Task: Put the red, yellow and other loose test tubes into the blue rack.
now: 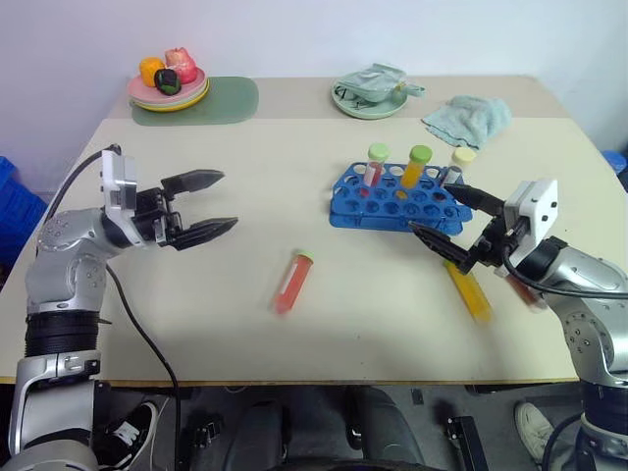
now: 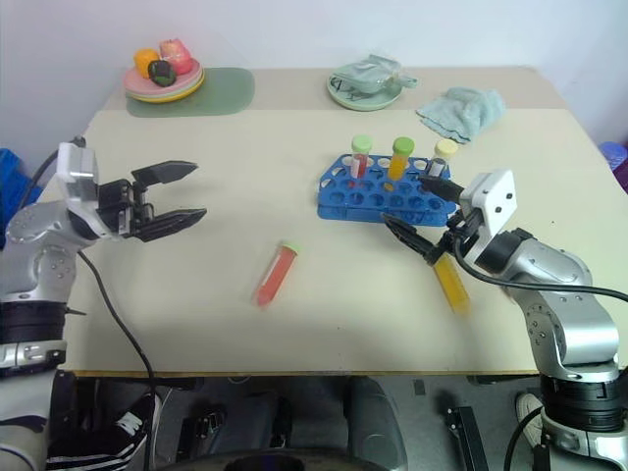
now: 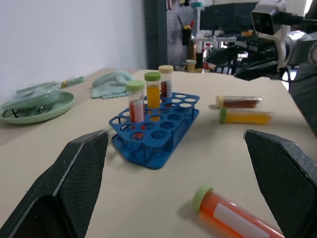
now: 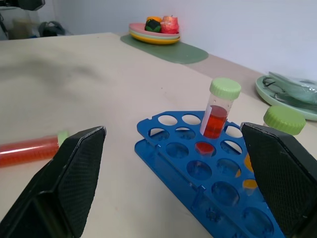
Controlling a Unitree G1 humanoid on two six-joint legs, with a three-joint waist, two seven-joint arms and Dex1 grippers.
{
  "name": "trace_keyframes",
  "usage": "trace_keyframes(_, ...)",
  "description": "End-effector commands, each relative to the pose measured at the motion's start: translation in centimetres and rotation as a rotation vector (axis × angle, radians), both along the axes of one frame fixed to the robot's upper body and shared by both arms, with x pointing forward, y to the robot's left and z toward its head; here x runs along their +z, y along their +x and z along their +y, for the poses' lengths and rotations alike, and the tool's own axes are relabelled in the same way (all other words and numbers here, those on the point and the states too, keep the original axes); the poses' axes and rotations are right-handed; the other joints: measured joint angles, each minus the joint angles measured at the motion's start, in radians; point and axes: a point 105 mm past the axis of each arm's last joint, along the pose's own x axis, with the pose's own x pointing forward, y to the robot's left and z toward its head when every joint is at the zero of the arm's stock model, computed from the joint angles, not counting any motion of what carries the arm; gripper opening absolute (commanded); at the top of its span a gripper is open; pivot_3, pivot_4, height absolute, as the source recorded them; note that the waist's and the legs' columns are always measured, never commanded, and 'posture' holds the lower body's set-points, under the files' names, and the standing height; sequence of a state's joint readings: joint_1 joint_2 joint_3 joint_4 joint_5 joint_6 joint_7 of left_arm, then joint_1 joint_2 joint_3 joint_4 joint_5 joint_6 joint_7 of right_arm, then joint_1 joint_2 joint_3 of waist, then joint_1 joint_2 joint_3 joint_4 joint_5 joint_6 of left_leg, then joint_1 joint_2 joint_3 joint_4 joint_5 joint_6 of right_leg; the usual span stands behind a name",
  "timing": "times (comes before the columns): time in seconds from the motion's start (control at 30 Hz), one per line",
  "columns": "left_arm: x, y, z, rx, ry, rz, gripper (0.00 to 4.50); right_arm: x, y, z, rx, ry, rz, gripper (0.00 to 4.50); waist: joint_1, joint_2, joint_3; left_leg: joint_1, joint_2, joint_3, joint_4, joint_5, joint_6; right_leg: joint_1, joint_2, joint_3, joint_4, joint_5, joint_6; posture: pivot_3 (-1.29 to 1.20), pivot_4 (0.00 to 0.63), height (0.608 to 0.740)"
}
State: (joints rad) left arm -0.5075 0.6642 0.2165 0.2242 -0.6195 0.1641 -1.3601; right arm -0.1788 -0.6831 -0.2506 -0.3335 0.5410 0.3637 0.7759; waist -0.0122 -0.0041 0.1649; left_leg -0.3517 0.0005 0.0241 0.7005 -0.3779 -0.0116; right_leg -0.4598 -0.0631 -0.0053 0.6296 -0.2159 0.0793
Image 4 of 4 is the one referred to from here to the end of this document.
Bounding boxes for red liquid tube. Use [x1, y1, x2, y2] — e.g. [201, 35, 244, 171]
[0, 130, 70, 169]
[195, 77, 242, 158]

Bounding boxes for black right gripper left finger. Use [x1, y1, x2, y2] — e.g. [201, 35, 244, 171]
[0, 125, 107, 238]

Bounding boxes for red toy peach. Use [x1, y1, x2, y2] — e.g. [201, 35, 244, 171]
[160, 14, 180, 35]

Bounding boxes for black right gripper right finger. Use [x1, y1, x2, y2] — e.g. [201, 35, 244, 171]
[240, 121, 317, 238]

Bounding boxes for green placemat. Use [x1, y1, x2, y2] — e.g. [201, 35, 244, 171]
[120, 33, 209, 65]

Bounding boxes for black and green toy ball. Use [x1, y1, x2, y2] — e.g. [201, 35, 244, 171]
[145, 19, 162, 33]

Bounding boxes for light green stacked plate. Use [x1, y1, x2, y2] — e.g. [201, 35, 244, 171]
[129, 31, 181, 40]

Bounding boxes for orange liquid tube, green cap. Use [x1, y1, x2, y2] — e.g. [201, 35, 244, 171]
[235, 106, 307, 196]

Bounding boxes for blue test tube rack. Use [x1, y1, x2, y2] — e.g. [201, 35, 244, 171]
[134, 111, 287, 238]

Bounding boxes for yellow plate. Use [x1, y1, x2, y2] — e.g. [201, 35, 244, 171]
[129, 33, 181, 46]

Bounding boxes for pink plate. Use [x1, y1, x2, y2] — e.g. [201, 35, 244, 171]
[128, 23, 180, 35]

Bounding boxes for clear plastic bag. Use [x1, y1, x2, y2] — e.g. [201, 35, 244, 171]
[262, 71, 317, 111]

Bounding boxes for red liquid tube, white label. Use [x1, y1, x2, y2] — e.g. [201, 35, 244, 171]
[195, 77, 242, 158]

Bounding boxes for large light green plate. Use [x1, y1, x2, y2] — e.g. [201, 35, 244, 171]
[255, 75, 317, 121]

